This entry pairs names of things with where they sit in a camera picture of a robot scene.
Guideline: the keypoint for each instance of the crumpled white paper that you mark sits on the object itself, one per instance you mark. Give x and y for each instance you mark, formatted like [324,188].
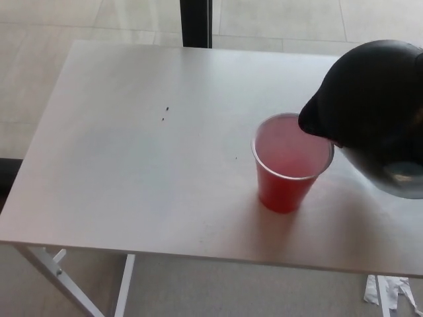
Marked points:
[400,292]

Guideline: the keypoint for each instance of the red plastic cup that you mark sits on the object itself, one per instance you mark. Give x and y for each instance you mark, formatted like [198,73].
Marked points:
[281,191]

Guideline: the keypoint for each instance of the white metal table leg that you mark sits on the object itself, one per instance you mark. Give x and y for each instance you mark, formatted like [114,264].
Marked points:
[382,297]

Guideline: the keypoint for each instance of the black electric kettle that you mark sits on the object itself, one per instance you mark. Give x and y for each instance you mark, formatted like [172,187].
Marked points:
[363,99]

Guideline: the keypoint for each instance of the black window frame post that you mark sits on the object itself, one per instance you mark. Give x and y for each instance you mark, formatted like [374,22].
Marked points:
[196,23]

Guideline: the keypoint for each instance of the white metal table frame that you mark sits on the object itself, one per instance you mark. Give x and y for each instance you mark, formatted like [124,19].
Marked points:
[125,284]

